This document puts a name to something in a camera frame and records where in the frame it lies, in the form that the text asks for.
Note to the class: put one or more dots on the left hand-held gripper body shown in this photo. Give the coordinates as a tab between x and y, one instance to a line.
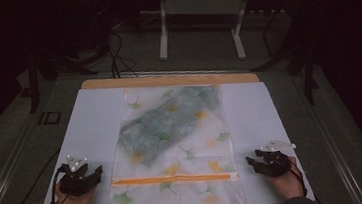
73	184

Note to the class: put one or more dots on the person's right hand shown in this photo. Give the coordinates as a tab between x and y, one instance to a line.
287	183

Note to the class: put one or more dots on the white table cover sheet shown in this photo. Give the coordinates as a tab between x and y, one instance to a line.
94	123

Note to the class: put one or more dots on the white metal table frame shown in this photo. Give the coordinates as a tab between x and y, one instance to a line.
200	6

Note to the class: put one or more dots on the clear leaf-print zip bag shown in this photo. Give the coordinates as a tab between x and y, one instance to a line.
177	192

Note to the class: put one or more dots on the black stand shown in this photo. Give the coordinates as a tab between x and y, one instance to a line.
306	70
32	79

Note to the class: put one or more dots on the blue-green cloth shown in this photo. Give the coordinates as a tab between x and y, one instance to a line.
167	123

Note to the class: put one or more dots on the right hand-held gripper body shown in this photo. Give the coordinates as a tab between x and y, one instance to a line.
276	159

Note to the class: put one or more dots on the floor socket plate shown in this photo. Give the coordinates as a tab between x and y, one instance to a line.
50	117

